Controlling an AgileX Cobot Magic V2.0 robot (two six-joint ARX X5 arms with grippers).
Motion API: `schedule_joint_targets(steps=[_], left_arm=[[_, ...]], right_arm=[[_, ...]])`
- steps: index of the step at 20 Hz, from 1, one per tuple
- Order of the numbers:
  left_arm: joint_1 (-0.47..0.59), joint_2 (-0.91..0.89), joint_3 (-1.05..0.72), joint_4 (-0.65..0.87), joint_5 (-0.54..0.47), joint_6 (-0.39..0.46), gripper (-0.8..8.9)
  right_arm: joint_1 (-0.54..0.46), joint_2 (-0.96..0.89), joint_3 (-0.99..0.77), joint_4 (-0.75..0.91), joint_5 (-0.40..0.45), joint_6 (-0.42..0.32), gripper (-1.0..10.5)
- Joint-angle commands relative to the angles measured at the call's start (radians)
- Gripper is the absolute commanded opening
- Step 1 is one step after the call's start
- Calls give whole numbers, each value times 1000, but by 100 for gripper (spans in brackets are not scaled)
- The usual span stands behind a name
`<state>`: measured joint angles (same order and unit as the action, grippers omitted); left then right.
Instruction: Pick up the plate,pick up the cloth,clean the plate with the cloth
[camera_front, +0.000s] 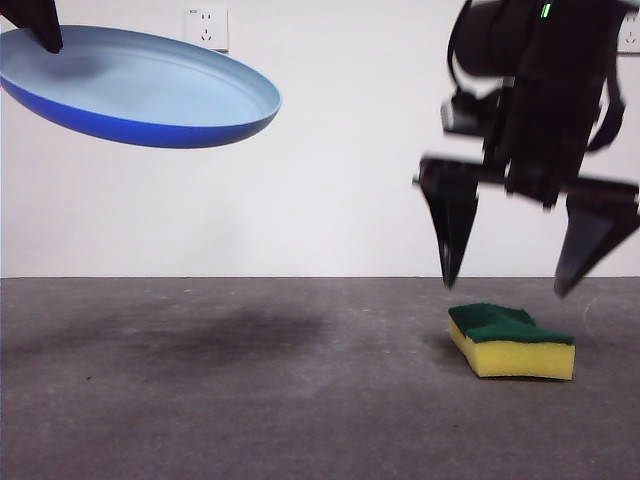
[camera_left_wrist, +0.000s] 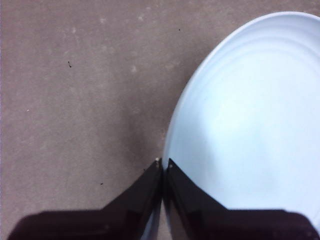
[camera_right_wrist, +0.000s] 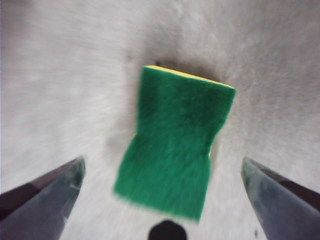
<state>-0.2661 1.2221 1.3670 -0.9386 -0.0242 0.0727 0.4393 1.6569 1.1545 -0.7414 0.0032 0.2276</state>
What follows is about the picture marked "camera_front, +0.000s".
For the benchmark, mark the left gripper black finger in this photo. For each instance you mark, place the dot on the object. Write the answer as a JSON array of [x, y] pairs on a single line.
[[35, 22]]

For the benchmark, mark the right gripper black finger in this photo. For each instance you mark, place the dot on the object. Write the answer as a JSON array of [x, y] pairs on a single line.
[[450, 215], [590, 235]]

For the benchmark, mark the blue round plate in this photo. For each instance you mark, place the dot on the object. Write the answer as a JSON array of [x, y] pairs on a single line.
[[150, 90]]

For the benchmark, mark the yellow sponge with green pad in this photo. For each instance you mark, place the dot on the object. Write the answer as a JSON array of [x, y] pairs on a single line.
[[520, 360]]

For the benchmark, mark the grey camera box of right gripper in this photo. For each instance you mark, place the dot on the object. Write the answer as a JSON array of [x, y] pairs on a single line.
[[457, 116]]

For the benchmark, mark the white wall socket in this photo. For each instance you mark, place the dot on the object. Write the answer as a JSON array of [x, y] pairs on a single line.
[[207, 22], [631, 35]]

